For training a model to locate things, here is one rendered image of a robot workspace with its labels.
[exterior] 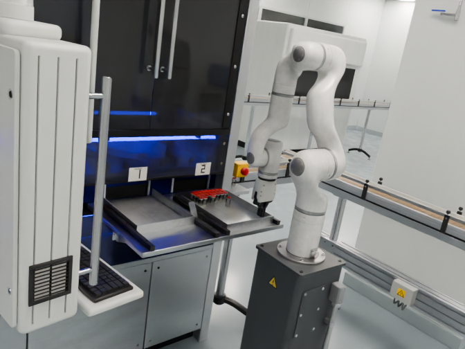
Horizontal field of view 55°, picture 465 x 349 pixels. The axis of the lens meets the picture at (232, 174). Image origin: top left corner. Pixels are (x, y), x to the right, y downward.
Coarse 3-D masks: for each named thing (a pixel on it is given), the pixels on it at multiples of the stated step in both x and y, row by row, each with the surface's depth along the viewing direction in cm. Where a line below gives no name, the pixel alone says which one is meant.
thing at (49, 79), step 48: (0, 48) 101; (48, 48) 99; (0, 96) 104; (48, 96) 103; (0, 144) 107; (48, 144) 106; (0, 192) 111; (48, 192) 110; (0, 240) 114; (48, 240) 114; (0, 288) 118; (48, 288) 118
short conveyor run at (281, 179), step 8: (280, 160) 274; (288, 160) 265; (248, 168) 257; (256, 168) 259; (280, 168) 267; (288, 168) 265; (232, 176) 240; (248, 176) 248; (256, 176) 252; (280, 176) 265; (288, 176) 268; (240, 184) 246; (248, 184) 250
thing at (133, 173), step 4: (132, 168) 187; (136, 168) 188; (140, 168) 189; (144, 168) 190; (132, 172) 187; (136, 172) 188; (140, 172) 190; (144, 172) 191; (132, 176) 188; (136, 176) 189; (140, 176) 190; (144, 176) 191; (128, 180) 187; (132, 180) 188; (136, 180) 190; (140, 180) 191
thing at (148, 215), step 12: (156, 192) 203; (108, 204) 183; (120, 204) 191; (132, 204) 193; (144, 204) 195; (156, 204) 197; (168, 204) 196; (120, 216) 175; (132, 216) 181; (144, 216) 183; (156, 216) 184; (168, 216) 186; (180, 216) 188; (192, 216) 182; (144, 228) 168; (156, 228) 171; (168, 228) 175
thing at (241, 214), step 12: (228, 192) 218; (216, 204) 208; (240, 204) 212; (252, 204) 205; (216, 216) 194; (228, 216) 196; (240, 216) 198; (252, 216) 200; (264, 216) 200; (228, 228) 180; (240, 228) 185
